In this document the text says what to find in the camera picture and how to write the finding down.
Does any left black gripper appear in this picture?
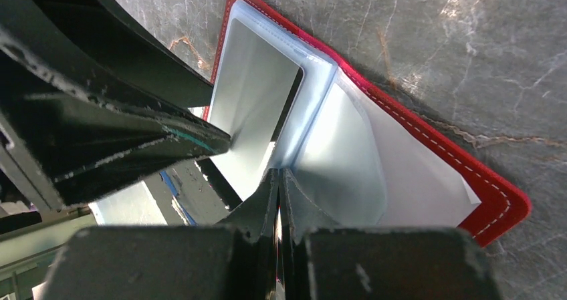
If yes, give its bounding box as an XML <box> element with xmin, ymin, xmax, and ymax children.
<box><xmin>1</xmin><ymin>0</ymin><xmax>231</xmax><ymax>210</ymax></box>

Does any red leather card holder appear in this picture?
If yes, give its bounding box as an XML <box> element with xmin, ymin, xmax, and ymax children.
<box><xmin>205</xmin><ymin>0</ymin><xmax>532</xmax><ymax>246</ymax></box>

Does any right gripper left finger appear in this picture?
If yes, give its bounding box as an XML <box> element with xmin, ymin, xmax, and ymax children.
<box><xmin>43</xmin><ymin>169</ymin><xmax>279</xmax><ymax>299</ymax></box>

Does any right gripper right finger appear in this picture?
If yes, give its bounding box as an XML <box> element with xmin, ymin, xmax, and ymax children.
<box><xmin>279</xmin><ymin>168</ymin><xmax>501</xmax><ymax>299</ymax></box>

